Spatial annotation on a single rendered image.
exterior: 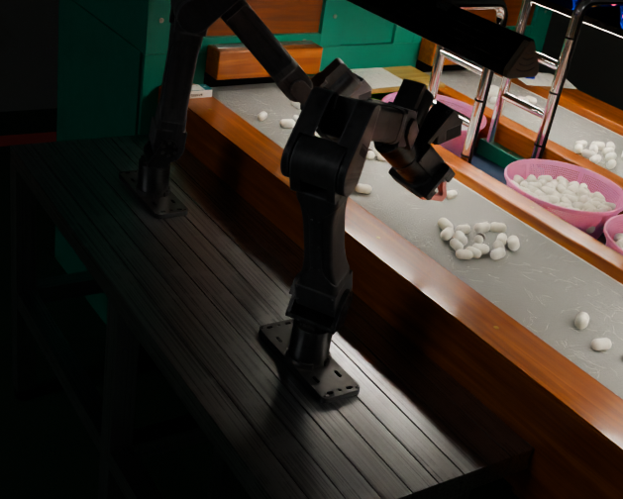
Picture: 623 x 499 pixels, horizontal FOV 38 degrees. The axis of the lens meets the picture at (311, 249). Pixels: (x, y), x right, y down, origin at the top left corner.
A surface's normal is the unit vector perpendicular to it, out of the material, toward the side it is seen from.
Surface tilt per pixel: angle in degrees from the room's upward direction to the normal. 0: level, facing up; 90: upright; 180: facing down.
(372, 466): 0
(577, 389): 0
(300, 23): 90
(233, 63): 90
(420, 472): 0
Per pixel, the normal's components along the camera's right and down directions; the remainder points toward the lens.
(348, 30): 0.55, 0.47
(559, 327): 0.15, -0.87
